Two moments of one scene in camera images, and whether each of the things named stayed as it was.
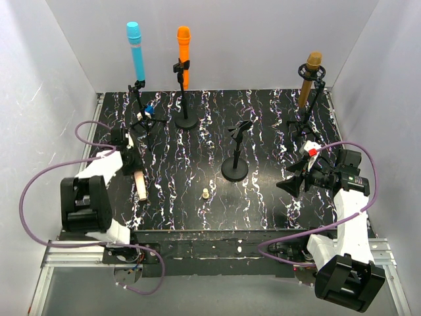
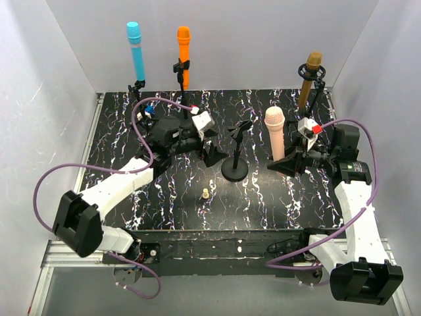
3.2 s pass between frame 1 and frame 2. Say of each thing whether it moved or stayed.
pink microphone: moved
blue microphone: stayed
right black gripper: moved
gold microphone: stayed
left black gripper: moved
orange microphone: stayed
